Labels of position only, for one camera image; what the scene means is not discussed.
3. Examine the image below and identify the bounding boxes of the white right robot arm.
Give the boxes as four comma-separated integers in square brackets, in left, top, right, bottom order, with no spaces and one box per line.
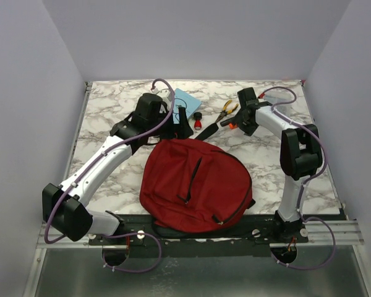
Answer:
[232,87,326,243]

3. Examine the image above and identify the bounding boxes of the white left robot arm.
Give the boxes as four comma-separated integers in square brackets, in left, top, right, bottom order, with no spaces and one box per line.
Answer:
[42,93,193,244]

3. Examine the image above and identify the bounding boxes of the clear plastic organizer box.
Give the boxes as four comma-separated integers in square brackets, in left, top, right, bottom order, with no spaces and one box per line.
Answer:
[258,89,294,110]

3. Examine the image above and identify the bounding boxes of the light blue book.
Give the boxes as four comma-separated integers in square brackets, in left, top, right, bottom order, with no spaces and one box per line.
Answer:
[173,88,202,124]

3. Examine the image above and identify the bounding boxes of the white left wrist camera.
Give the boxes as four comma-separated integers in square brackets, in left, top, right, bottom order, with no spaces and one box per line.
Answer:
[151,87,172,105]

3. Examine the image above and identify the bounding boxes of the yellow handled pliers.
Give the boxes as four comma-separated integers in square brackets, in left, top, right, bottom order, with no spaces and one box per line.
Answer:
[215,100,239,124]

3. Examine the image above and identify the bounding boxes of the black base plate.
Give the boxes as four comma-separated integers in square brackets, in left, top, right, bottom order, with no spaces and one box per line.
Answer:
[50,213,347,257]

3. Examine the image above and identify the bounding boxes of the red student backpack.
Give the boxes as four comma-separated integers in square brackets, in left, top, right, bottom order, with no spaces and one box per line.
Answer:
[139,139,255,233]

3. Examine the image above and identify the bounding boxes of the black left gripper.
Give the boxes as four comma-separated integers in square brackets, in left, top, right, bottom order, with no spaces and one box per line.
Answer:
[148,107,194,140]

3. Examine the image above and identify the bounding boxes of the aluminium mounting rail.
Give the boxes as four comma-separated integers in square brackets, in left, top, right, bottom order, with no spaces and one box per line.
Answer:
[36,220,365,249]

